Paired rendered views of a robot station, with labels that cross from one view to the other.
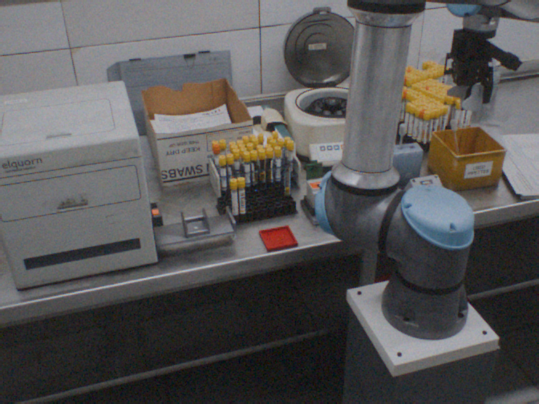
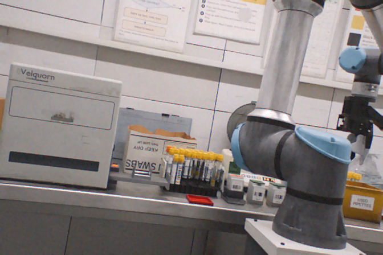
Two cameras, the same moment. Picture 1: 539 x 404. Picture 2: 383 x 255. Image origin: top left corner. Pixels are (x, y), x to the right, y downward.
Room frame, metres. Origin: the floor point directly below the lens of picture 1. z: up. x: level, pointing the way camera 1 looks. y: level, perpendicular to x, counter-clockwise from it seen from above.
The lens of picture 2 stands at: (-0.16, -0.09, 1.14)
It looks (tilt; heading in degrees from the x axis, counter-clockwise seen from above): 3 degrees down; 6
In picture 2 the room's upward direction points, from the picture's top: 9 degrees clockwise
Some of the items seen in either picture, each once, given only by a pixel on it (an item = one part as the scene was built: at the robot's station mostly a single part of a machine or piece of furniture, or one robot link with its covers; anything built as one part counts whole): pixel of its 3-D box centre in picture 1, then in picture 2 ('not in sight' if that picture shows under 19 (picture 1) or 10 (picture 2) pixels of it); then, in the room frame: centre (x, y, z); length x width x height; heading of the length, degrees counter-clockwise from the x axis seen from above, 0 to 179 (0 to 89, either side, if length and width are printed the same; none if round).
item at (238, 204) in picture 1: (256, 189); (190, 173); (1.18, 0.03, 0.93); 0.17 x 0.09 x 0.11; 107
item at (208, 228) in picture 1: (185, 228); (133, 174); (1.04, 0.18, 0.92); 0.21 x 0.07 x 0.05; 106
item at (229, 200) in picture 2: (318, 206); (233, 194); (1.16, -0.11, 0.89); 0.09 x 0.05 x 0.04; 16
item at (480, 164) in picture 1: (464, 158); (351, 198); (1.31, -0.48, 0.93); 0.13 x 0.13 x 0.10; 12
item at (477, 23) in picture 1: (481, 19); (365, 91); (1.30, -0.46, 1.27); 0.08 x 0.08 x 0.05
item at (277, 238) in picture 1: (277, 237); (199, 200); (1.06, -0.02, 0.88); 0.07 x 0.07 x 0.01; 16
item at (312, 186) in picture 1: (318, 195); (234, 185); (1.16, -0.11, 0.92); 0.05 x 0.04 x 0.06; 16
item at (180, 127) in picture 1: (196, 129); (157, 150); (1.45, 0.19, 0.95); 0.29 x 0.25 x 0.15; 16
